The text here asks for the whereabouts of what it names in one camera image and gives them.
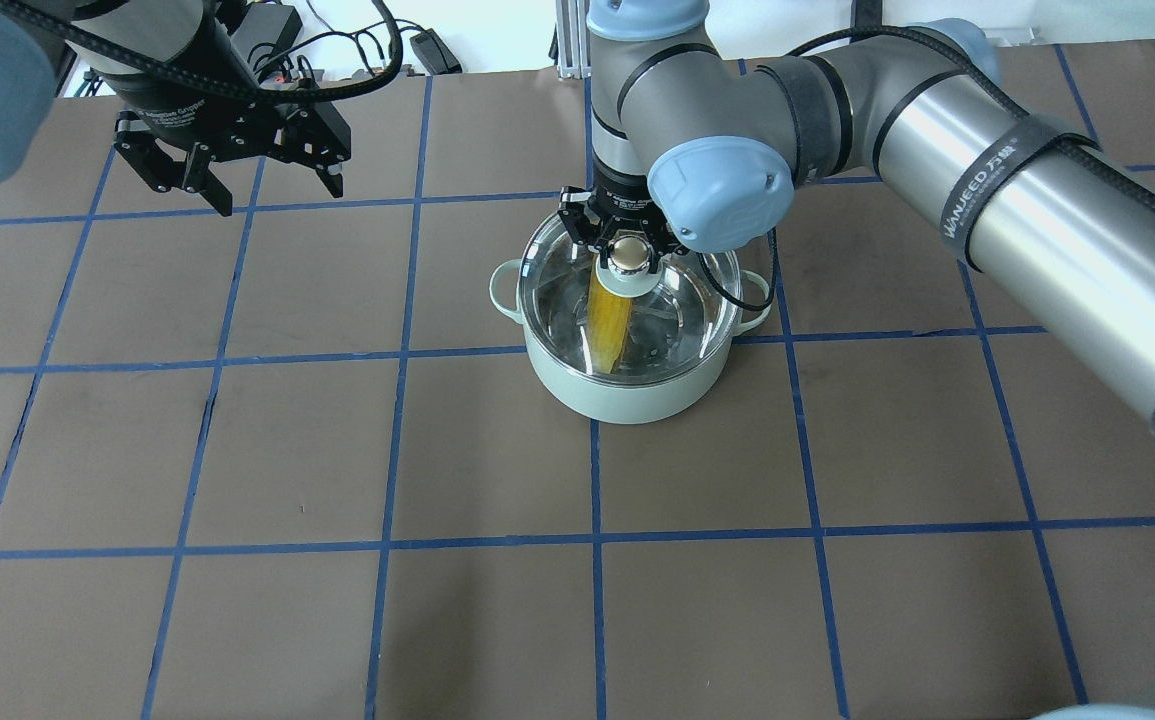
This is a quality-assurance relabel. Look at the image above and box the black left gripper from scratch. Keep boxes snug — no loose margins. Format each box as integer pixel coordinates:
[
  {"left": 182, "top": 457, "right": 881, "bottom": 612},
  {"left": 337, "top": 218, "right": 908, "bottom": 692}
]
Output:
[{"left": 116, "top": 76, "right": 352, "bottom": 217}]

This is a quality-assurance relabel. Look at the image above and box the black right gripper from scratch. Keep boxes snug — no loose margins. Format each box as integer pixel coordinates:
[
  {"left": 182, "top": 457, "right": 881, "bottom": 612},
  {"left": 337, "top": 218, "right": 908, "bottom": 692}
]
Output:
[{"left": 557, "top": 170, "right": 688, "bottom": 273}]

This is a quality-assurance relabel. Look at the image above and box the yellow corn cob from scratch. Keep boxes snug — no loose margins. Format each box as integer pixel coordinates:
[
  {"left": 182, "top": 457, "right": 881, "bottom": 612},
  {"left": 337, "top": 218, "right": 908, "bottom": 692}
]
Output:
[{"left": 587, "top": 263, "right": 635, "bottom": 374}]

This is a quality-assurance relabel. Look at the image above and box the glass pot lid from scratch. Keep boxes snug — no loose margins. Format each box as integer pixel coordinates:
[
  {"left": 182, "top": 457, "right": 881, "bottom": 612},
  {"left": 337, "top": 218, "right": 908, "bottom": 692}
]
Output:
[{"left": 517, "top": 217, "right": 768, "bottom": 387}]

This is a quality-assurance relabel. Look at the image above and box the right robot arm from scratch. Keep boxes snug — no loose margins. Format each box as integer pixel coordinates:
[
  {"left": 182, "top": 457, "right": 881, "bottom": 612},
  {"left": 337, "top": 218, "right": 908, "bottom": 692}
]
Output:
[{"left": 558, "top": 1, "right": 1155, "bottom": 436}]

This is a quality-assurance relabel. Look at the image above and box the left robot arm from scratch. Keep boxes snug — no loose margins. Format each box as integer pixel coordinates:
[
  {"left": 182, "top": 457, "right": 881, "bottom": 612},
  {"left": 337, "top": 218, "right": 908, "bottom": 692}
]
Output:
[{"left": 0, "top": 1, "right": 350, "bottom": 217}]

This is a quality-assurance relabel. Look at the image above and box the mint green electric pot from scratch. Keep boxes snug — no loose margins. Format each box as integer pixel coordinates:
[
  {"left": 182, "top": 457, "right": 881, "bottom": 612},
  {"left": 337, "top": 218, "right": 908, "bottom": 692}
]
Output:
[{"left": 487, "top": 217, "right": 772, "bottom": 425}]

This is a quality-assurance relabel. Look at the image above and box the black power adapter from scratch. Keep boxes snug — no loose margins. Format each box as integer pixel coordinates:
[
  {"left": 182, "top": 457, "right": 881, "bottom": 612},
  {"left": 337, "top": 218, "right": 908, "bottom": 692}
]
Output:
[{"left": 411, "top": 29, "right": 463, "bottom": 76}]

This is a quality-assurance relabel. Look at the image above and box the black braided cable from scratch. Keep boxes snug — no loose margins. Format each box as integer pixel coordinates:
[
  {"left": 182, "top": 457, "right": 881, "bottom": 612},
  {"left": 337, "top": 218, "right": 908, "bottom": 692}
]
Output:
[{"left": 0, "top": 0, "right": 405, "bottom": 106}]

